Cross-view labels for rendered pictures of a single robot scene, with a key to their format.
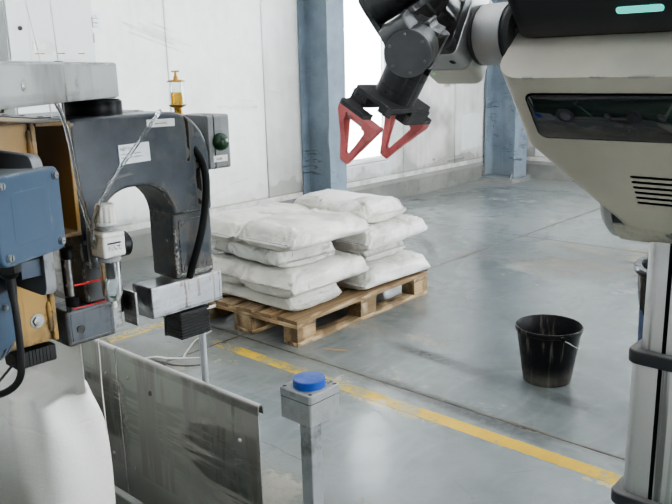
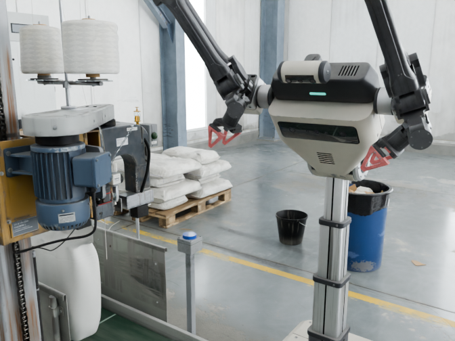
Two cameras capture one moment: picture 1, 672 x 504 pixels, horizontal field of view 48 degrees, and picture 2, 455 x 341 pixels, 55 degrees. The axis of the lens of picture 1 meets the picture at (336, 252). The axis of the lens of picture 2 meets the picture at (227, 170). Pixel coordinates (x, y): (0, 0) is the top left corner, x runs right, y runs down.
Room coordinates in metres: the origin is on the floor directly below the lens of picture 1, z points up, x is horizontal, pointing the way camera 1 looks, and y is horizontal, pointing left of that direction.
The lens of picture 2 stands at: (-0.49, 0.11, 1.54)
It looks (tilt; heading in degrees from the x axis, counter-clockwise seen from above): 13 degrees down; 353
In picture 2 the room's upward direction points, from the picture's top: straight up
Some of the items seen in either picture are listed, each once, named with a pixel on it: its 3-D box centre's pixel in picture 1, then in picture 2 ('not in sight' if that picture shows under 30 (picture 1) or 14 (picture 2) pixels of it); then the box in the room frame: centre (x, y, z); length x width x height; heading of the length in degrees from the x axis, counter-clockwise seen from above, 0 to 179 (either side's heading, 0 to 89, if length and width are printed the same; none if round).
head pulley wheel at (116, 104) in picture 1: (92, 107); (103, 122); (1.21, 0.37, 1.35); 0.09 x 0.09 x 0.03
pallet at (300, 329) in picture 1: (315, 293); (173, 201); (4.43, 0.13, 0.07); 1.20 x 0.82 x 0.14; 140
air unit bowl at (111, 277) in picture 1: (111, 280); (114, 193); (1.08, 0.33, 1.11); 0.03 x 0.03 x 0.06
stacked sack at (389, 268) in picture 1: (374, 267); (204, 187); (4.52, -0.24, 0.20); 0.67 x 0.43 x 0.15; 138
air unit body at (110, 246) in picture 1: (110, 255); (114, 183); (1.08, 0.33, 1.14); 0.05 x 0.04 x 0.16; 138
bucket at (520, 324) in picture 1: (547, 351); (291, 227); (3.23, -0.95, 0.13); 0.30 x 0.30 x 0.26
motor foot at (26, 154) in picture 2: not in sight; (32, 162); (0.85, 0.53, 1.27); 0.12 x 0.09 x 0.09; 138
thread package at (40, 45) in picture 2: not in sight; (41, 50); (1.11, 0.55, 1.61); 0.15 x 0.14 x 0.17; 48
